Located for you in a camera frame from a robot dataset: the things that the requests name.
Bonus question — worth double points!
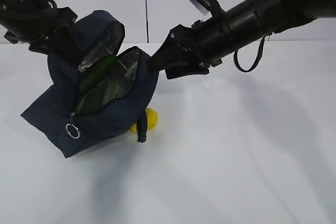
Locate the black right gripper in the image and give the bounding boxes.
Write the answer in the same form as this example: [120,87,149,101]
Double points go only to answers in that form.
[147,19,223,79]

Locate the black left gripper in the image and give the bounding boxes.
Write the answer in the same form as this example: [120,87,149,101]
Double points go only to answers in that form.
[28,7,85,64]

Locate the dark navy fabric lunch bag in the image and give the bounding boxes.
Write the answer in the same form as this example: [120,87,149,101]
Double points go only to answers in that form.
[21,10,159,158]

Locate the green cucumber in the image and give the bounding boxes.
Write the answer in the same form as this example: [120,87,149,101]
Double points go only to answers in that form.
[79,54,118,97]

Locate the yellow lemon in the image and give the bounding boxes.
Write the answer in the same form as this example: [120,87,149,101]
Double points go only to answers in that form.
[130,108,159,133]

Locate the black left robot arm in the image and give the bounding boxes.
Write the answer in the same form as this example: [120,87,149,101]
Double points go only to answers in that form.
[1,0,85,65]

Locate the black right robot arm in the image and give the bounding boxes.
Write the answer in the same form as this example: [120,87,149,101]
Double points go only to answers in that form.
[147,0,335,79]

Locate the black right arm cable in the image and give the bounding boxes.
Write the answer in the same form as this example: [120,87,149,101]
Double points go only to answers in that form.
[233,34,272,73]

